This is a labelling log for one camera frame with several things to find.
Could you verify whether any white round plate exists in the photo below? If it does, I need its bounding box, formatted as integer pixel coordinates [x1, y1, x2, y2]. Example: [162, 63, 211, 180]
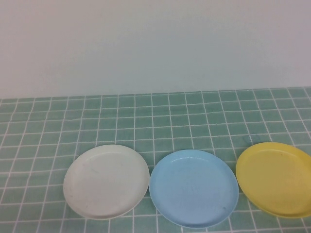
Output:
[63, 144, 150, 218]

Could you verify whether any yellow round plate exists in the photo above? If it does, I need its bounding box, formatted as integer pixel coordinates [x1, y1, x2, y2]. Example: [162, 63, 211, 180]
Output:
[235, 142, 311, 216]

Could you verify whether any green white checkered tablecloth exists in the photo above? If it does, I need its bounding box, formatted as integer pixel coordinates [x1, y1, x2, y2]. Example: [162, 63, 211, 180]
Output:
[0, 88, 311, 233]

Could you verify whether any light blue round plate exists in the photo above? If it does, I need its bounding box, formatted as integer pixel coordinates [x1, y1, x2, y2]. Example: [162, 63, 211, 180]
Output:
[149, 149, 240, 229]

